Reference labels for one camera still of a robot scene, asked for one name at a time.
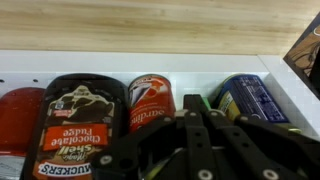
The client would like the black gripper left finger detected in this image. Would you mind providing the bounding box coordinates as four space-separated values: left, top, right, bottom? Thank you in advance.
90 94 214 180

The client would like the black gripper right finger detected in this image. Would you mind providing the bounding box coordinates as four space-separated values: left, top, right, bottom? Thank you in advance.
199 94 320 180

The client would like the red soup can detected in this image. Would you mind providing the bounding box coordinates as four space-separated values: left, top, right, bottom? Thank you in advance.
127 73 177 134

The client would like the blue labelled tin can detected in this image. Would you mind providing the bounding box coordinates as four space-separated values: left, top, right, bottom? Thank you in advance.
212 73 303 134

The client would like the green box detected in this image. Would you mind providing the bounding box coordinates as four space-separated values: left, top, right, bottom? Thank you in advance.
200 95 213 112

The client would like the chocolate fudge syrup bottle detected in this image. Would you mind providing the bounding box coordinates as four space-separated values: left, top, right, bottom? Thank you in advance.
20 73 129 180

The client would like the white shelf cabinet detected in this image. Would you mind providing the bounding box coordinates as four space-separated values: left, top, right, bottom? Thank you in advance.
0 49 320 180

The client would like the dark red sauce bottle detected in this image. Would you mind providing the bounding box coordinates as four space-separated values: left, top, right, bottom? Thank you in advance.
0 87 47 180

